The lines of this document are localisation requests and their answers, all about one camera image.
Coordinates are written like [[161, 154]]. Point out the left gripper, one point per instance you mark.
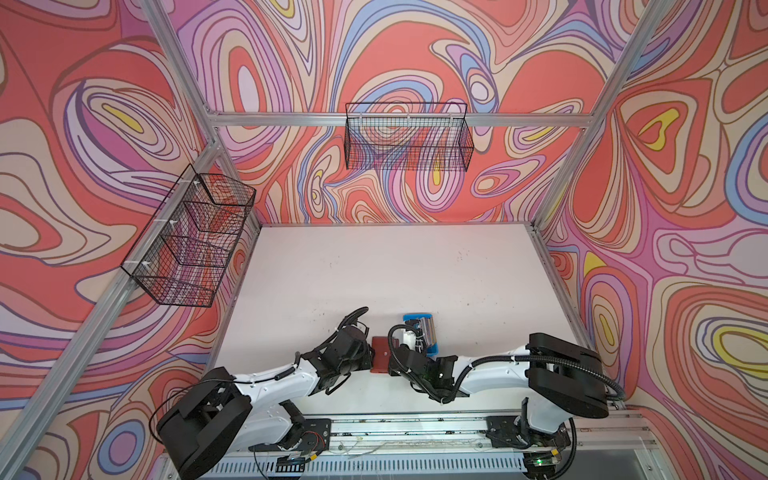
[[366, 350]]

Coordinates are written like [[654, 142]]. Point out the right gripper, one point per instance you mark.
[[394, 373]]

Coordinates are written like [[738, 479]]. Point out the red leather card holder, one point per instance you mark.
[[381, 355]]

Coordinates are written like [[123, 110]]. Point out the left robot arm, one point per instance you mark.
[[223, 411]]

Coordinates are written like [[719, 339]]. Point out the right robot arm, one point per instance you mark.
[[561, 380]]

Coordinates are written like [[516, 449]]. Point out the dark credit card stack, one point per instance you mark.
[[430, 339]]

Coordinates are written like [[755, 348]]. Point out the blue plastic card tray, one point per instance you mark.
[[415, 316]]

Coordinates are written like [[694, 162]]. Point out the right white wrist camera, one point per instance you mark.
[[413, 336]]

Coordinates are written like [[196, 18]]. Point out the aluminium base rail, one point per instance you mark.
[[439, 445]]

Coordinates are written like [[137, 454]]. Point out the black wire basket left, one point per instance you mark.
[[181, 256]]

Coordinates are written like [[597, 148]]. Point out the black wire basket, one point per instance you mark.
[[407, 136], [181, 256]]

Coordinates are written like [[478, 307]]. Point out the black wire basket back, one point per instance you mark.
[[407, 136]]

